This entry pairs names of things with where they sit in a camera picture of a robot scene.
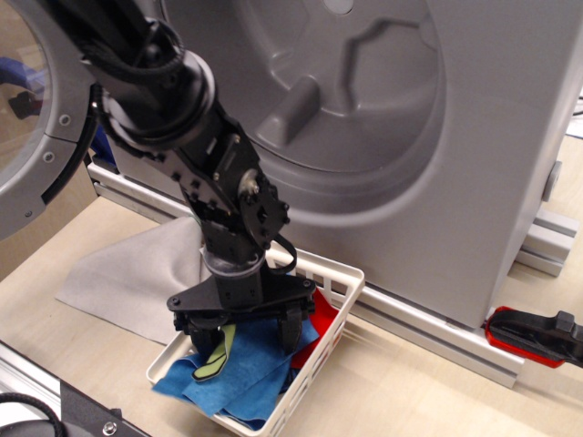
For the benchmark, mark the blue felt cloth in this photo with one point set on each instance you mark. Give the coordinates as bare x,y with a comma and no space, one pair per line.
248,387

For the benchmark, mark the red felt cloth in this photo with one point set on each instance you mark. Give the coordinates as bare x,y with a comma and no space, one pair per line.
321,320

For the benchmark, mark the red black clamp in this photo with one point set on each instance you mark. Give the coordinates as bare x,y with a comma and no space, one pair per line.
550,341

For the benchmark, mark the grey felt cloth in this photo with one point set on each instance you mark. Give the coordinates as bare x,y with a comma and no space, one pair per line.
128,283

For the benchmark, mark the grey toy washing machine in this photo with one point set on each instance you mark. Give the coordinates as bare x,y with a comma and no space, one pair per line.
412,139

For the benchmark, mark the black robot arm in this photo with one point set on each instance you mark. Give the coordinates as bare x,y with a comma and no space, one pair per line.
159,102

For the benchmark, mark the grey round machine door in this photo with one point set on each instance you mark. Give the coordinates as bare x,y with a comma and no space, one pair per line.
46,122

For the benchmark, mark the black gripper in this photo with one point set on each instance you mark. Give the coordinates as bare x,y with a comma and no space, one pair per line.
205,310

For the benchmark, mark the white plastic laundry basket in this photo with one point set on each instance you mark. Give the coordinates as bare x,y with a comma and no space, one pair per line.
341,285

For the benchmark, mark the green felt sock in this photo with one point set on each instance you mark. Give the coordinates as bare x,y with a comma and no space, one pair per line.
212,362

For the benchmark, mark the aluminium frame with black bracket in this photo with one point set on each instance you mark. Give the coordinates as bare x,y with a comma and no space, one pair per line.
35,402

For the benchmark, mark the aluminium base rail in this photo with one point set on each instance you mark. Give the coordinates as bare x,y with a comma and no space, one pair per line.
548,243

